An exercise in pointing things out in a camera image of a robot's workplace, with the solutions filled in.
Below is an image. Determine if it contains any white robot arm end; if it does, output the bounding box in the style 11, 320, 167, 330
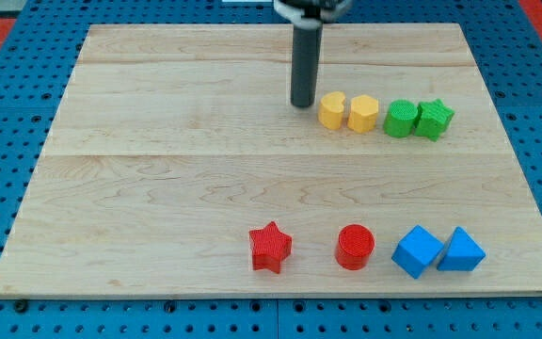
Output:
273, 0, 353, 30

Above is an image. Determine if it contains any blue cube block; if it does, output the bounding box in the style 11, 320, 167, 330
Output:
391, 225, 444, 279

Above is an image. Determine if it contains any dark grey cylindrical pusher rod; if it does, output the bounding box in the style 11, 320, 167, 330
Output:
290, 21, 323, 108

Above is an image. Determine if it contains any green cylinder block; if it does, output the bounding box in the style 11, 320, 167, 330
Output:
383, 99, 418, 138

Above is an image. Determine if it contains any light wooden board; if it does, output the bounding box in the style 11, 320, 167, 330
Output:
0, 24, 542, 299

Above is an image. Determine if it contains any red cylinder block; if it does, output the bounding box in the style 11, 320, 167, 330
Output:
334, 224, 375, 270

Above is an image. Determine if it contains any red star block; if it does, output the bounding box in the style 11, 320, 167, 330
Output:
248, 221, 293, 274

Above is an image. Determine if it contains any yellow crescent block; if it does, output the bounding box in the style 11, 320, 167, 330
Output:
318, 91, 346, 130

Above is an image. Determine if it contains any blue triangle block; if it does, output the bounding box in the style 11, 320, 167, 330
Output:
437, 227, 486, 271

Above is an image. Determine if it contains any green star block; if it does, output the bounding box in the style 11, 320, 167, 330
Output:
414, 99, 454, 141

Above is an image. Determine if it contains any yellow heart block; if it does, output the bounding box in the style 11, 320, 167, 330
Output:
347, 95, 379, 134

